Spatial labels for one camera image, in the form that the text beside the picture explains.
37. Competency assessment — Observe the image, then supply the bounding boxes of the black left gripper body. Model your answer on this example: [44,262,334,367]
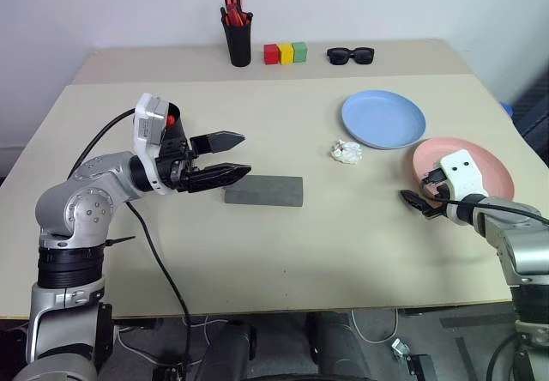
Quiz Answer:
[155,136,203,193]

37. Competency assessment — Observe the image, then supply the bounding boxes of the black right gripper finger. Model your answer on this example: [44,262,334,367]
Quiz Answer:
[399,190,431,215]

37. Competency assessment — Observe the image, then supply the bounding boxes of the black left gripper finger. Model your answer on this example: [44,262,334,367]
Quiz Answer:
[190,130,247,155]
[186,164,253,193]

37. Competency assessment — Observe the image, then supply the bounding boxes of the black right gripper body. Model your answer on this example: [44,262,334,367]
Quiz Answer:
[421,165,451,219]

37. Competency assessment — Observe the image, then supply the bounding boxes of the grey felt glasses case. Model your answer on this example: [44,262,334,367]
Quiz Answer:
[224,175,305,209]

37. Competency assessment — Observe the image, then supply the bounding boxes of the wide black plastic cup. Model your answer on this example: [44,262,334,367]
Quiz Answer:
[162,101,190,146]

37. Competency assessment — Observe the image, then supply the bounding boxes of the pink plastic plate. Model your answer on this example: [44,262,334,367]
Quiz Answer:
[412,137,516,204]

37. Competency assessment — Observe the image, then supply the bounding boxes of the blue plastic plate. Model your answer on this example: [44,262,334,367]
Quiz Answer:
[341,89,427,150]

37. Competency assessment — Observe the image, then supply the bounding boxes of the crumpled white paper ball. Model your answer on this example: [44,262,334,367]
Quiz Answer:
[329,139,364,166]

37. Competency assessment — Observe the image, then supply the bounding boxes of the tall black tool holder cup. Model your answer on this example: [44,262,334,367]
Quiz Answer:
[221,22,253,68]

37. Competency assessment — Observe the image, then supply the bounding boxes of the dark ribbed object beside table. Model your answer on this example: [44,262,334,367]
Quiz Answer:
[512,71,549,154]

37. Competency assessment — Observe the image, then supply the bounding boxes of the black sunglasses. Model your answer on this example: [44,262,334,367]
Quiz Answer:
[326,46,376,66]

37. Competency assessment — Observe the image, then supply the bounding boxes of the dark rounded shape under table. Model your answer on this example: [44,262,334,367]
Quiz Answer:
[305,311,374,381]
[199,318,258,381]

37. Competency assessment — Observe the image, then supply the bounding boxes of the black box on floor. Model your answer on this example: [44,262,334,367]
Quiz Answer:
[405,354,438,381]

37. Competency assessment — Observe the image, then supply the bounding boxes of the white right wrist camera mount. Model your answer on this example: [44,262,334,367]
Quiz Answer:
[439,149,490,227]

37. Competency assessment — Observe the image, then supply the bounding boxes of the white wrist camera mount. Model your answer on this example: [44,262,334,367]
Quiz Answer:
[131,92,173,197]
[439,149,490,227]

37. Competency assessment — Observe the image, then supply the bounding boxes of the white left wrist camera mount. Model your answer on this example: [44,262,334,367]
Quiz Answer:
[131,92,173,197]

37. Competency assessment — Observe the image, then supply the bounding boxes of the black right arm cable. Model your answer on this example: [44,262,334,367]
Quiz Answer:
[437,197,549,227]

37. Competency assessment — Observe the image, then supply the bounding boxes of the red-handled tool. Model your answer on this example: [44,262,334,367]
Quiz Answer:
[225,5,250,27]

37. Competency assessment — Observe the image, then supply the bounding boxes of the white floor cable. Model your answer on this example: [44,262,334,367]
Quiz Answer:
[350,310,401,344]

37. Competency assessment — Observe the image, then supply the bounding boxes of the small metal bracket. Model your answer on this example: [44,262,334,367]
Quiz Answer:
[390,338,412,360]

